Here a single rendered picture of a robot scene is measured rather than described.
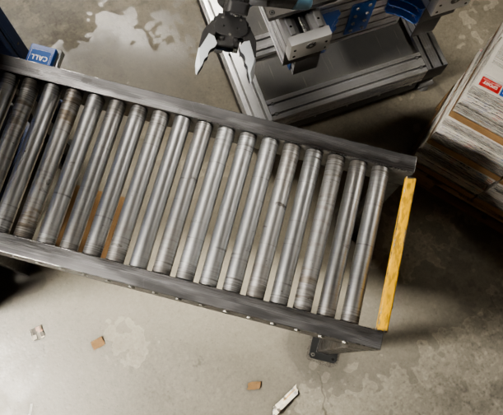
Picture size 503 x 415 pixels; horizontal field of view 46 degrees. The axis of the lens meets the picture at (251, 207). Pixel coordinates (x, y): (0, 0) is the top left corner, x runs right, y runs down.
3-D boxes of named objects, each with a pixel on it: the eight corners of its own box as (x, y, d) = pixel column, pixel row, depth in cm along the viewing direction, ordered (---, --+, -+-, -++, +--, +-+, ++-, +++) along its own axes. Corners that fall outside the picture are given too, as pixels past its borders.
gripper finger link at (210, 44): (195, 84, 128) (219, 53, 130) (197, 72, 122) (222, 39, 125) (183, 76, 128) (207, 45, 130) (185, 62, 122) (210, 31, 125)
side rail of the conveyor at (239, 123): (405, 169, 178) (417, 155, 167) (402, 185, 177) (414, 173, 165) (-16, 63, 183) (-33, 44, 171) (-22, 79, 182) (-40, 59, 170)
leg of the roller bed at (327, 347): (333, 341, 231) (373, 332, 165) (330, 356, 230) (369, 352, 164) (319, 337, 231) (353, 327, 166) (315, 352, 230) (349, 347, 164)
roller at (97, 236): (150, 110, 173) (148, 103, 168) (100, 263, 161) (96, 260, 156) (134, 106, 173) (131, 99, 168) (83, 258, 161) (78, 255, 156)
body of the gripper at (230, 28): (241, 60, 133) (247, 13, 136) (247, 40, 125) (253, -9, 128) (207, 53, 132) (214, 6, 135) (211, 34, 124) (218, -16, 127)
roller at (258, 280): (295, 147, 172) (305, 144, 168) (257, 305, 160) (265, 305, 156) (281, 141, 170) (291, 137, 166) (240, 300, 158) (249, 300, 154)
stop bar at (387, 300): (416, 180, 165) (417, 178, 163) (387, 333, 154) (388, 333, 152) (404, 177, 165) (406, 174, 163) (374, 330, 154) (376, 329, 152)
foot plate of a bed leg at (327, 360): (345, 333, 232) (345, 333, 231) (337, 369, 228) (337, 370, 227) (312, 324, 233) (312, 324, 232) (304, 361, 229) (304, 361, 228)
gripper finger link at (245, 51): (258, 89, 130) (244, 52, 131) (263, 76, 124) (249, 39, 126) (245, 92, 129) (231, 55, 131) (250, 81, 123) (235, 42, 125)
